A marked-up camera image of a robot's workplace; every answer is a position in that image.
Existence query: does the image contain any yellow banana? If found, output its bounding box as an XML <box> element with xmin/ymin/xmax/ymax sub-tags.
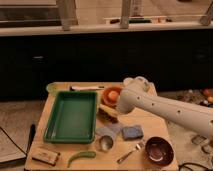
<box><xmin>99</xmin><ymin>104</ymin><xmax>118</xmax><ymax>117</ymax></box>

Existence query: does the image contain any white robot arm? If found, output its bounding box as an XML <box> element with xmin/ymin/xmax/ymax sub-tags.
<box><xmin>116</xmin><ymin>76</ymin><xmax>213</xmax><ymax>141</ymax></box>

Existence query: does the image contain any green plastic tray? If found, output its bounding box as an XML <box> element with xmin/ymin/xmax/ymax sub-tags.
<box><xmin>43</xmin><ymin>91</ymin><xmax>97</xmax><ymax>144</ymax></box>

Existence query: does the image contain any orange bowl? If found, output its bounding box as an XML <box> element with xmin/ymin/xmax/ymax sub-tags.
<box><xmin>101</xmin><ymin>86</ymin><xmax>122</xmax><ymax>108</ymax></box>

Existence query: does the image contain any orange fruit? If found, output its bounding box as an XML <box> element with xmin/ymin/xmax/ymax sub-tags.
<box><xmin>108</xmin><ymin>91</ymin><xmax>119</xmax><ymax>101</ymax></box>

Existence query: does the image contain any white cup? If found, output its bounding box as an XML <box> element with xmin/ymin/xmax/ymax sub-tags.
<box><xmin>123</xmin><ymin>77</ymin><xmax>133</xmax><ymax>87</ymax></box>

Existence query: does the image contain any bunch of dark grapes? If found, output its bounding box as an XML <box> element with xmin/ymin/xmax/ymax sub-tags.
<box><xmin>98</xmin><ymin>112</ymin><xmax>118</xmax><ymax>123</ymax></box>

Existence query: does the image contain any grey cloth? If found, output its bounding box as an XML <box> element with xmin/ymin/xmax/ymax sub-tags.
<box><xmin>95</xmin><ymin>123</ymin><xmax>123</xmax><ymax>140</ymax></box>

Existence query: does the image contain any blue sponge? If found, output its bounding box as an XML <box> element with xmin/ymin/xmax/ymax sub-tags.
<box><xmin>122</xmin><ymin>125</ymin><xmax>144</xmax><ymax>140</ymax></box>

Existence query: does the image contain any metal cup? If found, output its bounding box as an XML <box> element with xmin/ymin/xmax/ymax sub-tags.
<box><xmin>99</xmin><ymin>135</ymin><xmax>114</xmax><ymax>152</ymax></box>

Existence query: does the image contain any metal spoon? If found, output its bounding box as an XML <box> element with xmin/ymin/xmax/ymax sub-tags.
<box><xmin>116</xmin><ymin>141</ymin><xmax>144</xmax><ymax>164</ymax></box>

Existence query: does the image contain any green chili pepper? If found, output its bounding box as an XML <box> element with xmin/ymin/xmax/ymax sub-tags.
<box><xmin>67</xmin><ymin>151</ymin><xmax>96</xmax><ymax>168</ymax></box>

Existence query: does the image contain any dark purple bowl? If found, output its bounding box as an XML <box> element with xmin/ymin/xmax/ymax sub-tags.
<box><xmin>145</xmin><ymin>137</ymin><xmax>174</xmax><ymax>167</ymax></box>

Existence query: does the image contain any wooden block brush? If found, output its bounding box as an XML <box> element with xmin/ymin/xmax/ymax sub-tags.
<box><xmin>32</xmin><ymin>148</ymin><xmax>60</xmax><ymax>166</ymax></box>

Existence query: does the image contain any black handle tool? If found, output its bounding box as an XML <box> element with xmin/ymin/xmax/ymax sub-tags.
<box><xmin>27</xmin><ymin>124</ymin><xmax>36</xmax><ymax>154</ymax></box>

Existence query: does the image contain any black cable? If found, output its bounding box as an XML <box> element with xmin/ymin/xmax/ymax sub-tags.
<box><xmin>177</xmin><ymin>161</ymin><xmax>212</xmax><ymax>171</ymax></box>

